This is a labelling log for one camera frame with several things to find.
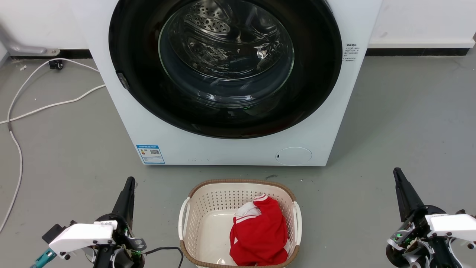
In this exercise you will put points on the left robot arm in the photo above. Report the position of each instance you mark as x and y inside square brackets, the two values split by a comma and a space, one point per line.
[111, 260]

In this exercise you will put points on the red and white garment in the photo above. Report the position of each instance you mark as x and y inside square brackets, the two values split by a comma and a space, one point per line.
[260, 234]

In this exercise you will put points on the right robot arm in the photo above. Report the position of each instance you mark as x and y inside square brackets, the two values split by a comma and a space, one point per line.
[446, 257]

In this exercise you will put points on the beige plastic laundry basket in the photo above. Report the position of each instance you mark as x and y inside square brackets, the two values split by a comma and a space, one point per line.
[208, 230]

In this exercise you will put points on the small black caster wheel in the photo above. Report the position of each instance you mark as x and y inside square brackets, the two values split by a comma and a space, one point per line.
[56, 64]

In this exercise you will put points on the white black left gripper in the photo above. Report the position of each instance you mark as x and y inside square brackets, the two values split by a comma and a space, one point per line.
[83, 235]

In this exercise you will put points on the grey metal floor bracket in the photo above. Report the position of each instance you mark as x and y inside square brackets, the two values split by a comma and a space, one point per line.
[26, 48]

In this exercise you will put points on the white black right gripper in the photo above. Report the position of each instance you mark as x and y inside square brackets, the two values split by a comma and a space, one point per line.
[431, 232]

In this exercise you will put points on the black round glass washer door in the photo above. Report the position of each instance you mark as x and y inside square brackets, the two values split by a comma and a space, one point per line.
[223, 115]

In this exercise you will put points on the blue energy label sticker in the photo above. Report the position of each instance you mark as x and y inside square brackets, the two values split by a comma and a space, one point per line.
[150, 154]

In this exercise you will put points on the white front-load washing machine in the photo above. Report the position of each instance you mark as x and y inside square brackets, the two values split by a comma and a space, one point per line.
[238, 150]

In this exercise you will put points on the white text warning sticker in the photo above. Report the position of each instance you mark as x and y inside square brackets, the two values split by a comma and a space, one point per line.
[350, 53]

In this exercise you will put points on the round white filter cover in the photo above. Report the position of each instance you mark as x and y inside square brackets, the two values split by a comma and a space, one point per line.
[293, 156]

